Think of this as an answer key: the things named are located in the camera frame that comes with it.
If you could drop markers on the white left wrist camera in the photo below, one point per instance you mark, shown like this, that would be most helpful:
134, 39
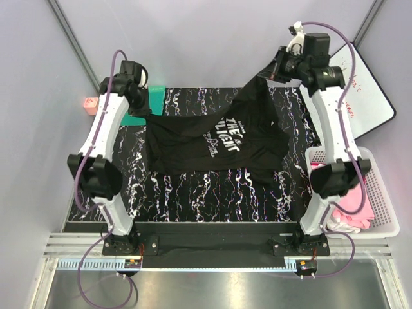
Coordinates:
144, 77

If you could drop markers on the pink cube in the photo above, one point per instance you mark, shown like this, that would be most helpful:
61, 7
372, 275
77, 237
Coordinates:
90, 105

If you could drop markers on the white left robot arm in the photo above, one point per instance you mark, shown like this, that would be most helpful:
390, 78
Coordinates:
94, 173

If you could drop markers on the green book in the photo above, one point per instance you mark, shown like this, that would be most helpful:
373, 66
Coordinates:
156, 104

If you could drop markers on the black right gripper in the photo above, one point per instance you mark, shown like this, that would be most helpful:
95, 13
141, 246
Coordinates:
277, 64

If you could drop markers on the white t shirt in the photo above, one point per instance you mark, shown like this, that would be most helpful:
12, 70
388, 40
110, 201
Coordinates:
343, 224

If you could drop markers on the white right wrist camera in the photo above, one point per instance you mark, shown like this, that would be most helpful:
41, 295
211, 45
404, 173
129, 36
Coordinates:
295, 46

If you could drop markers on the white plastic laundry basket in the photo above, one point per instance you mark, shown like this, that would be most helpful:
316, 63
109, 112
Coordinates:
384, 225

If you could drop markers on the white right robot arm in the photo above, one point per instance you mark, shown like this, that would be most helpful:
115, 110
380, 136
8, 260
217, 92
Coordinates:
344, 168

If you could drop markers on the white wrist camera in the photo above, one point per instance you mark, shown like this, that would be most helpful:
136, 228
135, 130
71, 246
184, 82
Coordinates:
144, 77
295, 46

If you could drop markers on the pink t shirt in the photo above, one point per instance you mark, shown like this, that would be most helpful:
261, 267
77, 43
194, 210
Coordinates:
351, 202

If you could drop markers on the whiteboard with red writing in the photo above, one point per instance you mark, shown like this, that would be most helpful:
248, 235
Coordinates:
367, 105

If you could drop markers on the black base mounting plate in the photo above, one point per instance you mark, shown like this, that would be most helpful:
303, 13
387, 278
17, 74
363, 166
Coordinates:
224, 245

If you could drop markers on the black t shirt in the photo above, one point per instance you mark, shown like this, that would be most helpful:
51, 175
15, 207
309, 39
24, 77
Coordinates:
245, 134

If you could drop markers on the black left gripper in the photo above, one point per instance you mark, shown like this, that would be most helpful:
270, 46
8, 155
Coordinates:
141, 109

